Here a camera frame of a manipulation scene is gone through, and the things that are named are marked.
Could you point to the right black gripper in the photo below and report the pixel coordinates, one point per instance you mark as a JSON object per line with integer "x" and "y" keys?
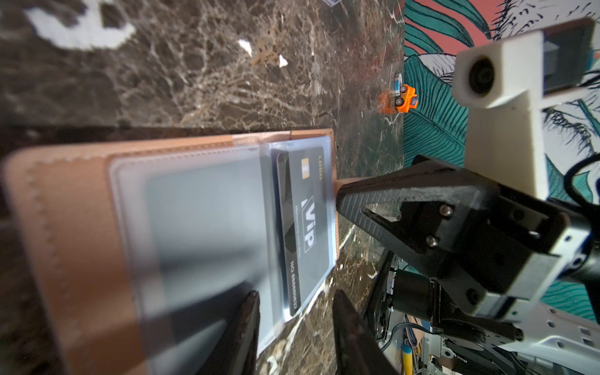
{"x": 425, "y": 213}

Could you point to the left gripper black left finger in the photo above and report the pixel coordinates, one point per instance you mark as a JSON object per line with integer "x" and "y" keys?
{"x": 236, "y": 351}

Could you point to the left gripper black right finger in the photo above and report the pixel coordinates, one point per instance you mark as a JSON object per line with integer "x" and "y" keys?
{"x": 357, "y": 352}

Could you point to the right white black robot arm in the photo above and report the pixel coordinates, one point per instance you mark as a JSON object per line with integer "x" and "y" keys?
{"x": 556, "y": 337}

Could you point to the small orange toy car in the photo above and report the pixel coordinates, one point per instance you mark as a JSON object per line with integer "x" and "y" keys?
{"x": 400, "y": 99}

